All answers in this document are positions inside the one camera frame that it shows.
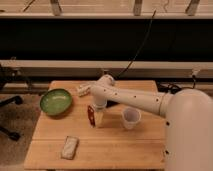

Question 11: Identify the red pepper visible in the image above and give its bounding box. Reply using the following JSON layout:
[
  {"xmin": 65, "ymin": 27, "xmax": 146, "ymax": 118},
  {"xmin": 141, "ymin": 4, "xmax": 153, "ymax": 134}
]
[{"xmin": 87, "ymin": 105, "xmax": 96, "ymax": 127}]

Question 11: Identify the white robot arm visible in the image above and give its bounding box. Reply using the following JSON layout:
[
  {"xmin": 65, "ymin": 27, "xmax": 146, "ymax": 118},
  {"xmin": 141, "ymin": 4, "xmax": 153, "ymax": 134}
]
[{"xmin": 90, "ymin": 75, "xmax": 213, "ymax": 171}]

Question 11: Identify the white sponge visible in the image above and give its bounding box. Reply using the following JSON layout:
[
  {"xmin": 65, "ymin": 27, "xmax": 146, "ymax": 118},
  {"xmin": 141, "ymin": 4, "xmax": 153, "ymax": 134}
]
[{"xmin": 61, "ymin": 136, "xmax": 79, "ymax": 160}]

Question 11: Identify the black rectangular block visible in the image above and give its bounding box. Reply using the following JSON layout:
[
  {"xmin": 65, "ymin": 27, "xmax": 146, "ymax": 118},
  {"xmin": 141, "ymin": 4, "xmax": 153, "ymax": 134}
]
[{"xmin": 106, "ymin": 101, "xmax": 118, "ymax": 108}]

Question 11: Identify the white crumpled towel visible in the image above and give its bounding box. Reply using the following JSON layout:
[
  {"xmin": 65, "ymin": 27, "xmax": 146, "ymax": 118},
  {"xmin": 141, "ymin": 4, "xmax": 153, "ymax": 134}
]
[{"xmin": 76, "ymin": 83, "xmax": 91, "ymax": 97}]

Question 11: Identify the white paper cup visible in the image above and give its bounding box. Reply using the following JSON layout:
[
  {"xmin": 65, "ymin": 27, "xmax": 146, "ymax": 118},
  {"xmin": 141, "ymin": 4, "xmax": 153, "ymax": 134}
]
[{"xmin": 122, "ymin": 107, "xmax": 141, "ymax": 130}]

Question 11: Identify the green bowl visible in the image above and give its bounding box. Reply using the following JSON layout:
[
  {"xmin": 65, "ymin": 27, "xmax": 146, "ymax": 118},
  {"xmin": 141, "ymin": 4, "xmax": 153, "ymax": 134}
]
[{"xmin": 40, "ymin": 88, "xmax": 73, "ymax": 116}]

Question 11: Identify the black floor cable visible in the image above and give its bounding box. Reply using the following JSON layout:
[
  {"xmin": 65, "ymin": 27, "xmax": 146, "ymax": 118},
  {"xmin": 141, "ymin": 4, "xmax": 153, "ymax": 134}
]
[{"xmin": 158, "ymin": 74, "xmax": 198, "ymax": 95}]

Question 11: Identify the black hanging cable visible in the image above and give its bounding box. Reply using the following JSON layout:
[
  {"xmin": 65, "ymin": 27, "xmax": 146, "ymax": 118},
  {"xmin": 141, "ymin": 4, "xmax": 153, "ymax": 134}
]
[{"xmin": 118, "ymin": 9, "xmax": 158, "ymax": 78}]

